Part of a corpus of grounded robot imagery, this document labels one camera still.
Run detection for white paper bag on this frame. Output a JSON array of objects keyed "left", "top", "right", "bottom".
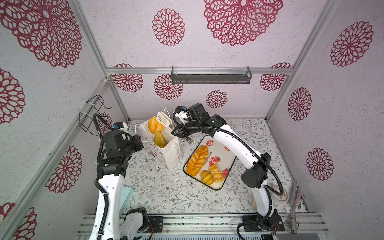
[{"left": 135, "top": 109, "right": 182, "bottom": 171}]

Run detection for beige sponge block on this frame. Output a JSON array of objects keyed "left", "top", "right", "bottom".
[{"left": 252, "top": 198, "right": 257, "bottom": 210}]

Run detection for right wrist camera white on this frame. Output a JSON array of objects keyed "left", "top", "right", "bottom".
[{"left": 175, "top": 106, "right": 191, "bottom": 125}]

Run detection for twisted bread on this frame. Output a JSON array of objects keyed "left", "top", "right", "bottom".
[{"left": 209, "top": 164, "right": 224, "bottom": 183}]

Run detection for light green box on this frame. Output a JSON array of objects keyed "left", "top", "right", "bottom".
[{"left": 119, "top": 185, "right": 134, "bottom": 216}]

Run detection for black wall shelf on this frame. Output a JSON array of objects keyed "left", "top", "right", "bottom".
[{"left": 171, "top": 67, "right": 253, "bottom": 85}]

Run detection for striped bread roll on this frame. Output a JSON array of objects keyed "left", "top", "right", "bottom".
[{"left": 154, "top": 132, "right": 167, "bottom": 148}]

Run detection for metal tongs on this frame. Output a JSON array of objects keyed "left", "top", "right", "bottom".
[{"left": 156, "top": 109, "right": 175, "bottom": 128}]

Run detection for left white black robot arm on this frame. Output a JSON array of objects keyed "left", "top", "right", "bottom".
[{"left": 90, "top": 113, "right": 147, "bottom": 240}]

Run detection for long braided orange bread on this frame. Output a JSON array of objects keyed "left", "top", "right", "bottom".
[{"left": 186, "top": 146, "right": 209, "bottom": 176}]

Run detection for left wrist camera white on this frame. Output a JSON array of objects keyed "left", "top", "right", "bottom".
[{"left": 113, "top": 122, "right": 129, "bottom": 133}]

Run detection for yellow bun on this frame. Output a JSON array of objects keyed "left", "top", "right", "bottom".
[{"left": 201, "top": 171, "right": 214, "bottom": 185}]

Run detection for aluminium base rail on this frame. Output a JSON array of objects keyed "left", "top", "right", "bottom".
[{"left": 75, "top": 213, "right": 330, "bottom": 236}]

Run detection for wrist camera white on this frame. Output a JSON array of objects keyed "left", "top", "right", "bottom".
[
  {"left": 113, "top": 122, "right": 129, "bottom": 133},
  {"left": 175, "top": 106, "right": 191, "bottom": 125}
]

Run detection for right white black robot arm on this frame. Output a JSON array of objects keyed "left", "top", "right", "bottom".
[{"left": 172, "top": 104, "right": 285, "bottom": 232}]

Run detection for small round patterned dish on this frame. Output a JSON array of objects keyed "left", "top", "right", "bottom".
[{"left": 271, "top": 189, "right": 289, "bottom": 206}]

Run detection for white tray black rim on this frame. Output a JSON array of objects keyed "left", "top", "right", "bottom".
[{"left": 183, "top": 135, "right": 236, "bottom": 191}]

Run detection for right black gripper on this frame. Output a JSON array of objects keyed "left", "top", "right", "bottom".
[{"left": 171, "top": 120, "right": 203, "bottom": 138}]

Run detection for metal handled tool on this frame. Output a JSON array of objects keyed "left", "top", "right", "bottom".
[{"left": 288, "top": 181, "right": 299, "bottom": 235}]

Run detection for round croissant bread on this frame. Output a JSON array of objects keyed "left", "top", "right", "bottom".
[{"left": 148, "top": 117, "right": 164, "bottom": 134}]

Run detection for black wire wall rack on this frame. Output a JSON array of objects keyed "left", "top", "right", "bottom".
[{"left": 78, "top": 95, "right": 112, "bottom": 136}]

